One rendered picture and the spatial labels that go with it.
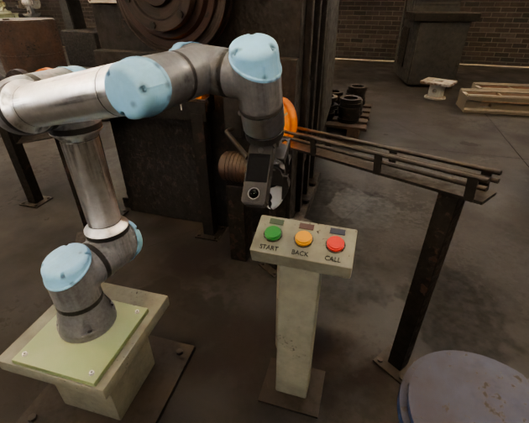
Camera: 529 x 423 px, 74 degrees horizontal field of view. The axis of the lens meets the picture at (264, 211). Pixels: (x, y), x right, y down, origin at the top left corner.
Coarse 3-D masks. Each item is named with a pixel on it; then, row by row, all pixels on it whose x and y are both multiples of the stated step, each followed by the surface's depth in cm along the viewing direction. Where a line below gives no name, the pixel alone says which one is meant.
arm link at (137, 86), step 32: (128, 64) 43; (160, 64) 46; (0, 96) 60; (32, 96) 57; (64, 96) 53; (96, 96) 50; (128, 96) 45; (160, 96) 46; (192, 96) 53; (32, 128) 64
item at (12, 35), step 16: (0, 32) 323; (16, 32) 323; (32, 32) 329; (48, 32) 340; (0, 48) 332; (16, 48) 330; (32, 48) 334; (48, 48) 343; (16, 64) 337; (32, 64) 340; (48, 64) 347; (64, 64) 364
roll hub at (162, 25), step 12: (132, 0) 127; (144, 0) 127; (156, 0) 124; (168, 0) 124; (180, 0) 123; (192, 0) 123; (132, 12) 129; (144, 12) 129; (156, 12) 128; (168, 12) 126; (192, 12) 127; (144, 24) 130; (156, 24) 129; (168, 24) 128; (180, 24) 128
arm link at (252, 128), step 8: (280, 112) 58; (248, 120) 58; (256, 120) 64; (264, 120) 57; (272, 120) 58; (280, 120) 59; (248, 128) 60; (256, 128) 58; (264, 128) 58; (272, 128) 59; (280, 128) 60; (256, 136) 60; (264, 136) 60; (272, 136) 60
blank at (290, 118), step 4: (284, 100) 122; (288, 100) 122; (284, 104) 121; (288, 104) 121; (284, 108) 121; (288, 108) 120; (292, 108) 121; (284, 112) 122; (288, 112) 120; (292, 112) 121; (288, 116) 121; (292, 116) 121; (296, 116) 122; (288, 120) 121; (292, 120) 121; (296, 120) 122; (288, 124) 122; (292, 124) 122; (296, 124) 123; (284, 128) 125; (288, 128) 123; (292, 128) 123; (296, 128) 124; (292, 136) 126
